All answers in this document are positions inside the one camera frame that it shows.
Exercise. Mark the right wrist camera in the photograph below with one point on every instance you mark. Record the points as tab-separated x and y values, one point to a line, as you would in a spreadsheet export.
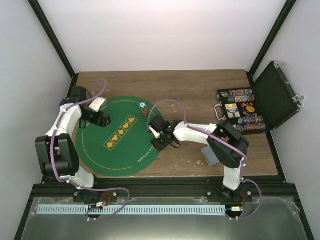
154	132

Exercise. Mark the green round poker mat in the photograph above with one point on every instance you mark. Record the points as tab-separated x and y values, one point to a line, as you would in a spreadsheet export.
122	148

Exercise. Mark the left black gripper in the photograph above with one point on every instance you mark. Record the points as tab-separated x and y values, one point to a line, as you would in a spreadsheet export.
103	123

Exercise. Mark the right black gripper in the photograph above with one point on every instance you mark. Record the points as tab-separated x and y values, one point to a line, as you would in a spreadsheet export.
159	146

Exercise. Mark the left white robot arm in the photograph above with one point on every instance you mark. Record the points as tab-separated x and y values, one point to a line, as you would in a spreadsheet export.
56	152

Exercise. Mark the black poker case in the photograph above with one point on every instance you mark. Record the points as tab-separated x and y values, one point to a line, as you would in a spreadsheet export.
268	103

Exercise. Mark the light blue slotted strip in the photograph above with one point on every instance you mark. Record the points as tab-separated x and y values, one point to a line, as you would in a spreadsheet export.
67	209

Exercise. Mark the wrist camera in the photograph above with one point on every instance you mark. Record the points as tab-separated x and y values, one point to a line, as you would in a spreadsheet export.
97	103
154	132

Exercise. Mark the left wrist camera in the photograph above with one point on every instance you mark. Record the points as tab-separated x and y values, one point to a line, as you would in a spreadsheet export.
97	103

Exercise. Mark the blue playing card deck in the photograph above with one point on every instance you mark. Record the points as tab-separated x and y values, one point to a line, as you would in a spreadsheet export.
209	156

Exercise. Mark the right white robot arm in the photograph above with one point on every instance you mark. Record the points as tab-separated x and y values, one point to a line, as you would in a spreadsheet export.
224	143

